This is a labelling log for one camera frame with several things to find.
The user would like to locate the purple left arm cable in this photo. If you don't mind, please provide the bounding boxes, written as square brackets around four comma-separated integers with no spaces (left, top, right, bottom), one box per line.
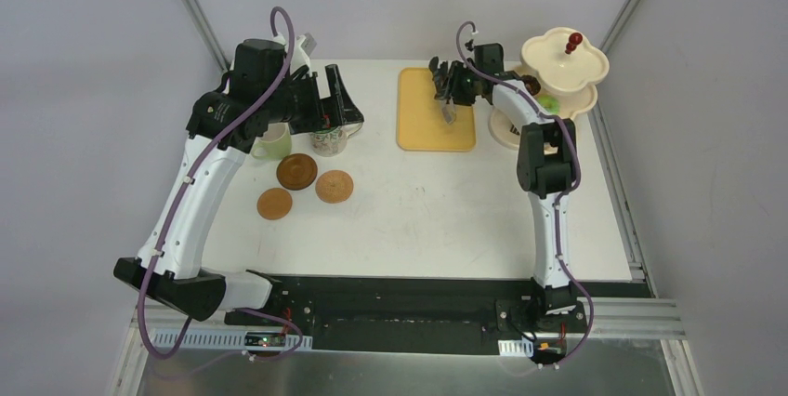
[136,6,296,362]

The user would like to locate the green frosted donut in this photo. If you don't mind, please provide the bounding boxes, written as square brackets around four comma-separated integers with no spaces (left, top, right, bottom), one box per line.
[536,95,560,115]

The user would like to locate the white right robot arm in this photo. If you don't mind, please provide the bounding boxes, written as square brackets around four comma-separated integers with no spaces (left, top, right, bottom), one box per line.
[428,42,580,331]

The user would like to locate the metal tongs with black tips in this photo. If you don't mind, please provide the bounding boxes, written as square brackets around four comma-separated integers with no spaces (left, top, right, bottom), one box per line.
[428,57,456,125]

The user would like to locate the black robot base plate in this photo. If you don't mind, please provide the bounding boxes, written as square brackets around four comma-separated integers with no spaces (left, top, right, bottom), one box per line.
[261,275,586,355]

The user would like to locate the cream three-tier cake stand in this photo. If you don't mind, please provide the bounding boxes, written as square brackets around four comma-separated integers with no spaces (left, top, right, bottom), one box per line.
[513,27,610,121]

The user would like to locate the dark brown wooden coaster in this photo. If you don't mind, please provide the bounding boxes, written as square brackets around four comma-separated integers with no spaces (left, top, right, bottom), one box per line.
[276,153,318,191]

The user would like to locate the chocolate sprinkled donut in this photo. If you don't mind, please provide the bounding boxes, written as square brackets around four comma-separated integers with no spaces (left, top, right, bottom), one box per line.
[520,75,542,96]

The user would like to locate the light woven round coaster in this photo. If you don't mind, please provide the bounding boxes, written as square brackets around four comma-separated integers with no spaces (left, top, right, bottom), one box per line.
[315,170,354,204]

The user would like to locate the orange round coaster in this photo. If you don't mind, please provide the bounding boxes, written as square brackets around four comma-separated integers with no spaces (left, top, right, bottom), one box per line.
[256,188,293,220]

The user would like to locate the floral mug with green inside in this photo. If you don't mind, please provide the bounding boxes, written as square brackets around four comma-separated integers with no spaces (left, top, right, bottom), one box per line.
[309,123,363,157]

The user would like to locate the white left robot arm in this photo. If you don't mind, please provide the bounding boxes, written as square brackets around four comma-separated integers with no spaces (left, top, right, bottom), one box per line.
[113,38,364,326]

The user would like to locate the left aluminium frame post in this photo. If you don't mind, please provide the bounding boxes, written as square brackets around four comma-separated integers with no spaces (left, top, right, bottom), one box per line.
[180,0,230,72]

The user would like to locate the yellow plastic tray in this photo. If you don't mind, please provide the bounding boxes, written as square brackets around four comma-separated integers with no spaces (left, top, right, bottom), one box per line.
[397,67,477,152]

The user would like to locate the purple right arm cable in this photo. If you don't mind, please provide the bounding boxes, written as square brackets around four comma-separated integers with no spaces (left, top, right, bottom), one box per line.
[455,20,596,364]

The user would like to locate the light green mug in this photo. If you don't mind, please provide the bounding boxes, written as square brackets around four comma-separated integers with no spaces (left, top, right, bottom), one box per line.
[250,123,292,160]

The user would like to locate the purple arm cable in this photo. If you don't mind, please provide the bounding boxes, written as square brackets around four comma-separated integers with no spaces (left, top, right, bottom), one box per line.
[455,20,596,364]
[136,6,296,362]

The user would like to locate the right white slotted cable duct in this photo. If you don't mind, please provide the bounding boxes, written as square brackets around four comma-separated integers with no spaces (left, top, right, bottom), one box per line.
[498,337,534,358]

